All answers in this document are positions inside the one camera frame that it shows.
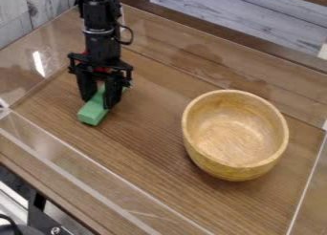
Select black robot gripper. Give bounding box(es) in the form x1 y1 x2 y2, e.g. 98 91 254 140
68 28 134 110

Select green rectangular block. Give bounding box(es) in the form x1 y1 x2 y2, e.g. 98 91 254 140
76 85 110 126

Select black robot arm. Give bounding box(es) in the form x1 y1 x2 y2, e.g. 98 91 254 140
68 0 134 110

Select light wooden bowl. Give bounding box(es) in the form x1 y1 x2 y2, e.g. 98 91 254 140
182 90 290 182

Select clear acrylic tray wall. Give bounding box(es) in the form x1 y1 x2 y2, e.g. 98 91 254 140
0 107 214 235

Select black metal table frame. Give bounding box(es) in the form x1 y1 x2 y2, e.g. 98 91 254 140
27 193 74 235

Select black cable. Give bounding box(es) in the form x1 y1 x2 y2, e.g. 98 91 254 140
0 213 23 235

